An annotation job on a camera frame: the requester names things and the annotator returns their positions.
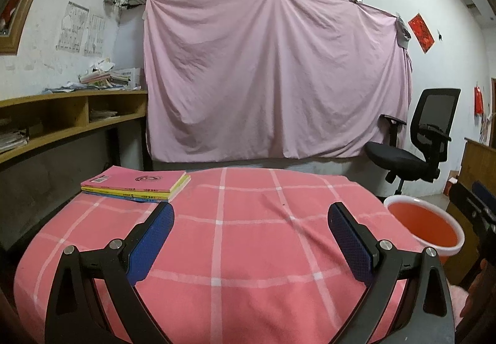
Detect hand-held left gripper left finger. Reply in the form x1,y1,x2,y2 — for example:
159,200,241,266
44,202,175,344

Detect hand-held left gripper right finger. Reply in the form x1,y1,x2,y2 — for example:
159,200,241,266
327,202,456,344

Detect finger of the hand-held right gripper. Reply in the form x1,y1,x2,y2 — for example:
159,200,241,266
472,180,496,213
445,181,492,232

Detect orange bucket with white rim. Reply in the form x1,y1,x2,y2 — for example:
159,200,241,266
383,195,465,265

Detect person's right hand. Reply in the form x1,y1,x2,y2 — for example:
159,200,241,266
459,257,496,329

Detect stack of pink yellow books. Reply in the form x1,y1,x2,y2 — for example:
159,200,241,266
82,174,192,199

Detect blue book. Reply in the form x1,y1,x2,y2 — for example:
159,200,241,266
83,191,171,204

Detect pale hanging decoration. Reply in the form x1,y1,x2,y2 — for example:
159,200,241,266
480,108,493,143

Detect pink fluffy cloth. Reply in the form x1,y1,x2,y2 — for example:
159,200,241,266
445,282,471,329

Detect black office chair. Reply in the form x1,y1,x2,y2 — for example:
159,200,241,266
364,88,462,195

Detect pink checked tablecloth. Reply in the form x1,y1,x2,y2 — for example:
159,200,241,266
13,168,450,344

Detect thin stack of papers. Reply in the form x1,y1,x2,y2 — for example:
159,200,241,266
89,108,119,122

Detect wooden shelf desk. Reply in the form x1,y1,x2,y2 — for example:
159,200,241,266
0,90,150,252

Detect pile of papers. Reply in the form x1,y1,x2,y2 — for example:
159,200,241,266
42,59,142,93

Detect stack of newspapers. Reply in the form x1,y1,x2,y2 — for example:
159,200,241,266
0,129,29,154

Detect grey cloth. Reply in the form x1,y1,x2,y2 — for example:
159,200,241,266
395,13,411,48

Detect pink hanging sheet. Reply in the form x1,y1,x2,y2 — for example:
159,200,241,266
143,0,412,163

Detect wooden door frame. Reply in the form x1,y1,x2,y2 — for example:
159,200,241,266
489,77,496,147

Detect red paper wall decoration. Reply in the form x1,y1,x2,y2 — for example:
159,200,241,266
408,13,435,54

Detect small white wall poster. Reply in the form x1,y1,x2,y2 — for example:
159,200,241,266
83,15,105,57

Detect large white wall poster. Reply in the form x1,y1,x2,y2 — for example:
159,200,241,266
56,1,90,54

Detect wire wall rack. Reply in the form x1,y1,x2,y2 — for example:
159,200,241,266
103,0,148,11

